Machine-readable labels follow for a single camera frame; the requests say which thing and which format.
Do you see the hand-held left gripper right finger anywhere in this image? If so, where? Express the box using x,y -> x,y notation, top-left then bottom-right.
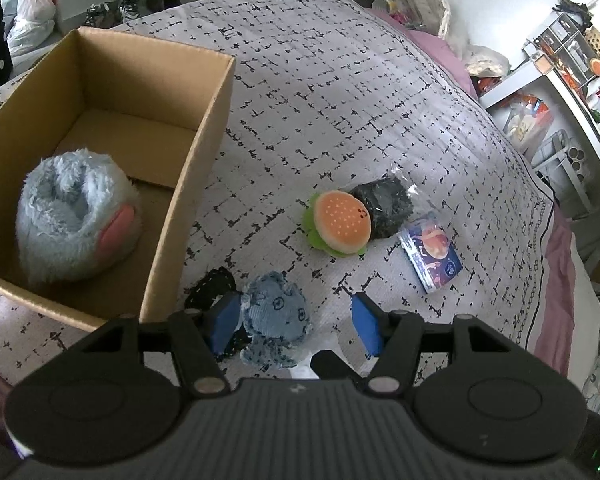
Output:
351,292 -> 523,395

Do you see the white shelf unit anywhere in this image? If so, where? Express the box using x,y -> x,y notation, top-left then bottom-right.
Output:
480,10 -> 600,221

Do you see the brown cardboard box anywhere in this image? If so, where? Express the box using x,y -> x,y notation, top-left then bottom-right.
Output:
0,26 -> 237,333

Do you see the burger plush toy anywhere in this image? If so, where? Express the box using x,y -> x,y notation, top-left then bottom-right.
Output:
302,189 -> 372,257

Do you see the white plastic bag red print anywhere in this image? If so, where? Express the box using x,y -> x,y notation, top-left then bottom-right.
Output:
5,0 -> 61,56

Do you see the light blue fluffy plush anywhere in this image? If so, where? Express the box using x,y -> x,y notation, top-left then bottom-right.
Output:
15,147 -> 143,282

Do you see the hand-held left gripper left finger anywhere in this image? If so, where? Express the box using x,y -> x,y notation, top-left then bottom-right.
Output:
72,292 -> 244,397

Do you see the blue denim plush toy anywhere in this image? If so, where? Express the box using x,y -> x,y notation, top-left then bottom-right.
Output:
239,271 -> 313,368

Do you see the black item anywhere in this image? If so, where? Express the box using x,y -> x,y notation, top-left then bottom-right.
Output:
347,170 -> 421,241

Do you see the white woven bag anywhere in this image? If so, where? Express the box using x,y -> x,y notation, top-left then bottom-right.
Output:
420,0 -> 453,38

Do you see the white crumpled bag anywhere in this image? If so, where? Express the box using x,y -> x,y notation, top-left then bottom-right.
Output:
465,45 -> 511,78

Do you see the black crochet piece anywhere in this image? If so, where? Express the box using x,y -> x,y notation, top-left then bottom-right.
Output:
184,266 -> 251,361

